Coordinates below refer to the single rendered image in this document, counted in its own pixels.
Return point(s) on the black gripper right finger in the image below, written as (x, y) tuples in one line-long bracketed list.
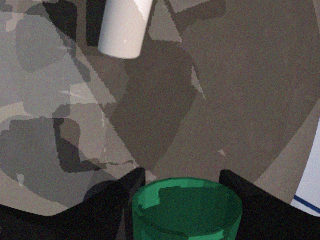
[(267, 218)]

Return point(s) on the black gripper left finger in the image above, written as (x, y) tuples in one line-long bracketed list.
[(106, 216)]

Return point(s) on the green cup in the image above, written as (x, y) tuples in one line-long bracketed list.
[(185, 208)]

